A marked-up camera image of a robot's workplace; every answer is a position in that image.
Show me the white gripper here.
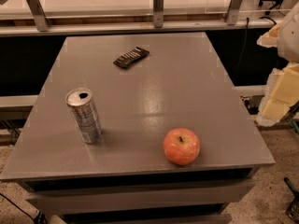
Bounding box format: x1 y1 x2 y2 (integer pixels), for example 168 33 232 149
256 2 299 127

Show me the black rxbar chocolate wrapper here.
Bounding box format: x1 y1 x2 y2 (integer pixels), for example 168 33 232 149
113 47 150 70

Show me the red apple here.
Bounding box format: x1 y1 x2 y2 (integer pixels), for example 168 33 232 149
163 128 200 166

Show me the dark object on floor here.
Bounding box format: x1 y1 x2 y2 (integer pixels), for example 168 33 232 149
284 177 299 224

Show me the grey drawer cabinet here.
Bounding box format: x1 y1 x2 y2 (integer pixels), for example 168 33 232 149
18 167 260 224

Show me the silver drink can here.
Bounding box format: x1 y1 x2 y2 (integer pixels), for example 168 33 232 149
65 88 103 144

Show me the black cable behind table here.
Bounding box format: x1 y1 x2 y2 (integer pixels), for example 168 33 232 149
235 16 278 79

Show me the right metal bracket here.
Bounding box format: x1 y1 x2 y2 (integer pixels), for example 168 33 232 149
224 0 243 25

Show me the metal bracket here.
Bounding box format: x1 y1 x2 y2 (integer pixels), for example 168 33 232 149
26 0 50 32
224 0 243 25
153 0 164 28

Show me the middle metal bracket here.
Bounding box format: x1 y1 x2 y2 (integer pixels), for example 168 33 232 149
153 0 164 28

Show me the left metal bracket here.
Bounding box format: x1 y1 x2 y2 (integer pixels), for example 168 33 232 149
26 0 50 32

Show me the black cable on floor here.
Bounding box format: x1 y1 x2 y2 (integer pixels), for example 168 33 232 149
0 191 48 224

